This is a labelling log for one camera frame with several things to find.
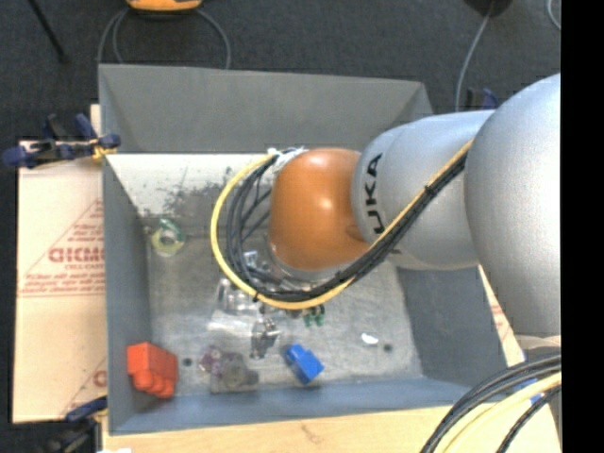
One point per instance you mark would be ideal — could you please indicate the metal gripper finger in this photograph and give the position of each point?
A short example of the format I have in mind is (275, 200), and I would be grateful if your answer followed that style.
(272, 334)
(257, 340)

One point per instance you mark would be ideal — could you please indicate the blue toy brick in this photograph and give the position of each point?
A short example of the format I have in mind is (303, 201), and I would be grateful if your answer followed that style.
(304, 364)

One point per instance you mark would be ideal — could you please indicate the grey metal bin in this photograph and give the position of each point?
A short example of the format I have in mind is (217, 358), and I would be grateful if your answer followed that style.
(189, 111)

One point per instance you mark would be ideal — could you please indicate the small white scrap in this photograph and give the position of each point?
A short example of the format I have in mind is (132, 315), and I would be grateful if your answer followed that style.
(369, 339)

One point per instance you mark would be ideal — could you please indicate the purple small toy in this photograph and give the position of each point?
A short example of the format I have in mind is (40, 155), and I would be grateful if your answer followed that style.
(213, 359)

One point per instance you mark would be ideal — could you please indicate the grey round disc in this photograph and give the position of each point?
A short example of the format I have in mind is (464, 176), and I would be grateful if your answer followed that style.
(236, 375)

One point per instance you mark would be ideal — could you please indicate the red toy brick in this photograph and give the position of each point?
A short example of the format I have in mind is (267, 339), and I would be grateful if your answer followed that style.
(151, 366)

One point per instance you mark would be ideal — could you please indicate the brown cardboard board, red print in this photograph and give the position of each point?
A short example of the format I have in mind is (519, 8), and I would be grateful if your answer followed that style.
(56, 338)

